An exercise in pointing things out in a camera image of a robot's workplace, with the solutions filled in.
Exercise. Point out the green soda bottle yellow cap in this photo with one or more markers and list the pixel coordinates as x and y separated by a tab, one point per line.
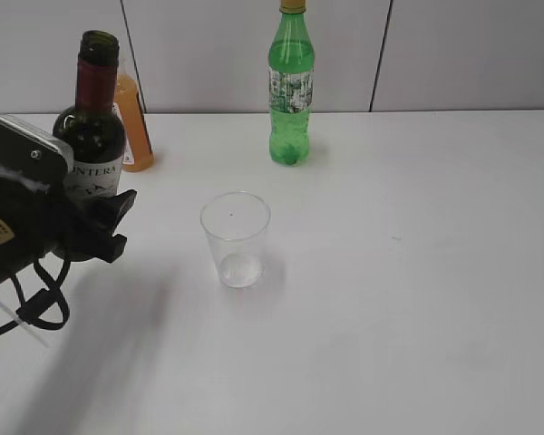
291	63

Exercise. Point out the orange juice bottle white cap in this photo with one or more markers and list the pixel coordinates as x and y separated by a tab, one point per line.
138	155

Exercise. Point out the transparent plastic cup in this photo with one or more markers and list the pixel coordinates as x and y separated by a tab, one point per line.
236	225

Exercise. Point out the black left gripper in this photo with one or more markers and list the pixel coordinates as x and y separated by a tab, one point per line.
36	218

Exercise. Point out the red wine bottle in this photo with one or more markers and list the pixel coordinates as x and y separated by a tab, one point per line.
91	127

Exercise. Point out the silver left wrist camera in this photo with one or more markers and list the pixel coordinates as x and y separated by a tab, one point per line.
33	154

